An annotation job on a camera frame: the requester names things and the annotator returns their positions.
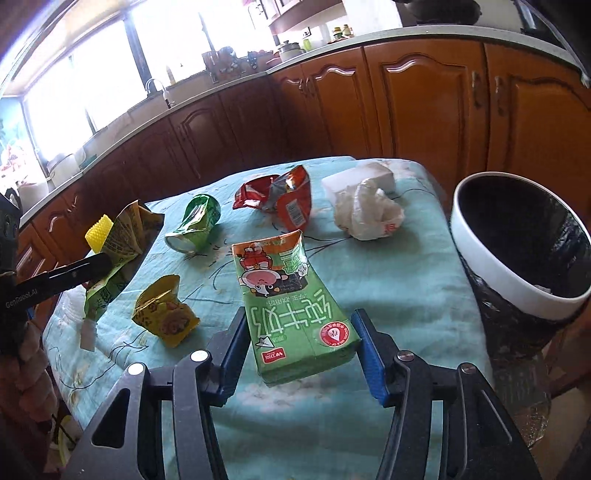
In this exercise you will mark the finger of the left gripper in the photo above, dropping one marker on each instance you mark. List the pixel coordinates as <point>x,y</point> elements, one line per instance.
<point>48,284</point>

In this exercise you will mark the white styrofoam block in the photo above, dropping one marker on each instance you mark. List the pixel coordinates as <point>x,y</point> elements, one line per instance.
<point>346,180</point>

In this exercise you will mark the red orange snack bag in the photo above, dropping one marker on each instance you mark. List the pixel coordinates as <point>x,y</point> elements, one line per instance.
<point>288,196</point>

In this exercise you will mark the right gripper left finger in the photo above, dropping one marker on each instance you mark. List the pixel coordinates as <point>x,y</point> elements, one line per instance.
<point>124,438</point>

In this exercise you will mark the green milk carton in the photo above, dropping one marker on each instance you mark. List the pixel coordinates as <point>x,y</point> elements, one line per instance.
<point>296,327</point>

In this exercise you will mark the person left hand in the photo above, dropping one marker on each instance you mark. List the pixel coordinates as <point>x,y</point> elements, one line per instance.
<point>27,391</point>

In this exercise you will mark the condiment bottles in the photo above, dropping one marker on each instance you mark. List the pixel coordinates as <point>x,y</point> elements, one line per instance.
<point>317,37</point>

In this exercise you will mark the white plastic bag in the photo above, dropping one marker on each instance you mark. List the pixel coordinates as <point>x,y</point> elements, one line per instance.
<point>366,213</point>

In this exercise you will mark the white rimmed trash bin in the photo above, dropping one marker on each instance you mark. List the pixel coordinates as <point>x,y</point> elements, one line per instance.
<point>527,257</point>

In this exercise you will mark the green paper cup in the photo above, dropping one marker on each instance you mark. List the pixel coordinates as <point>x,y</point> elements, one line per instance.
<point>200,216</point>

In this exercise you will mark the green spouted drink pouch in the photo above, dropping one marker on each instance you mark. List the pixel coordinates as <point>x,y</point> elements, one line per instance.
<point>133,232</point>

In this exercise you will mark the yellow snack wrapper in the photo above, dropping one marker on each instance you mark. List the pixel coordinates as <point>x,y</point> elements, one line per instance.
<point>159,311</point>

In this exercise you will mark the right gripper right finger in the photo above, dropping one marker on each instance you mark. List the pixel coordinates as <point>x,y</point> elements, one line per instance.
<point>479,440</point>

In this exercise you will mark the teal floral tablecloth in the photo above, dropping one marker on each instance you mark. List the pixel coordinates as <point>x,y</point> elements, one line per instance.
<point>326,426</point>

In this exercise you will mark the knife and utensil rack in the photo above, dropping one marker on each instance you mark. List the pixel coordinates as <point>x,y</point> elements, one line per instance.
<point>223,65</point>

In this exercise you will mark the white foam net left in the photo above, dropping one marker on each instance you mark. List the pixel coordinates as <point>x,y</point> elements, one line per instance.
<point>72,305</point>

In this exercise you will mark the yellow foam fruit net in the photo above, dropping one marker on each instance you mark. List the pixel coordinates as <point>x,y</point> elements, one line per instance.
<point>97,234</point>

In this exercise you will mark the black wok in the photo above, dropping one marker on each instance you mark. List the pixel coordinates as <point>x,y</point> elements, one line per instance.
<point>457,12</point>

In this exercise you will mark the lower wooden cabinets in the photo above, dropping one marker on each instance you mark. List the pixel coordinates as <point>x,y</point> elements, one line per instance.
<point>456,105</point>

